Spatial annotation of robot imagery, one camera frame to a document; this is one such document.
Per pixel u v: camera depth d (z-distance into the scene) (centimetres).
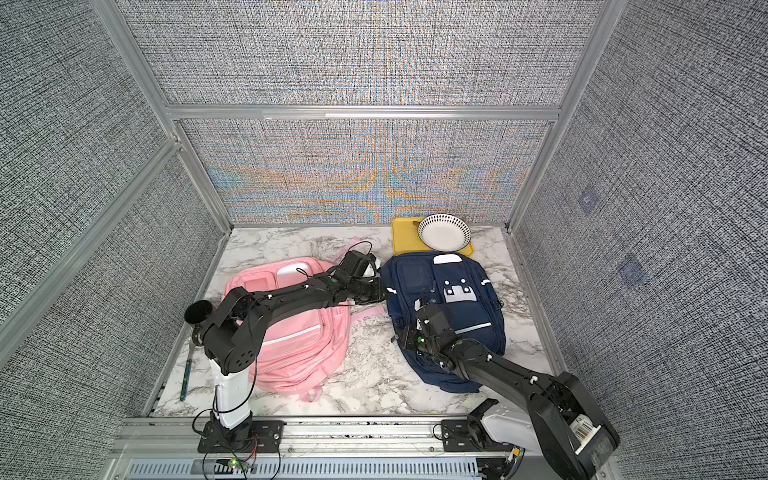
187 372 84
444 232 117
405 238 120
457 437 73
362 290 79
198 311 86
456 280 100
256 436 73
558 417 40
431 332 67
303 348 81
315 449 73
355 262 74
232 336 50
